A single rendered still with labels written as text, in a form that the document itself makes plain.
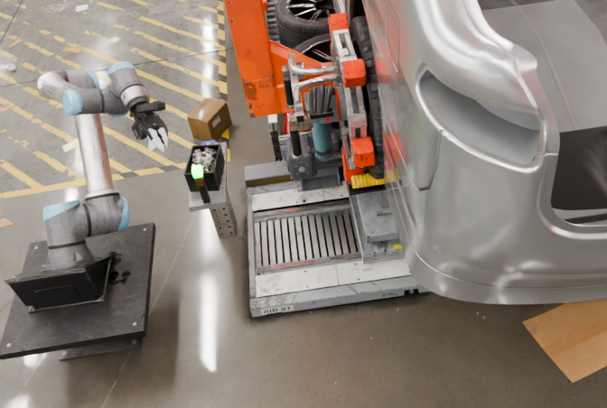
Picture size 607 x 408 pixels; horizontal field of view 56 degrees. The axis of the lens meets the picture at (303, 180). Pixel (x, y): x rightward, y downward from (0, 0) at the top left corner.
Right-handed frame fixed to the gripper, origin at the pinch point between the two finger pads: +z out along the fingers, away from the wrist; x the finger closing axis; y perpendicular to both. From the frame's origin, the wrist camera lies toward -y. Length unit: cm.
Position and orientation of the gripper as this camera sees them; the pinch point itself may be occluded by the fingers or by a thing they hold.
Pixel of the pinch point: (164, 147)
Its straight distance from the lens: 198.1
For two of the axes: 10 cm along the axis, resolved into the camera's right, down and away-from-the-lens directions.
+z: 4.8, 8.3, -2.9
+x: -6.8, 1.4, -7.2
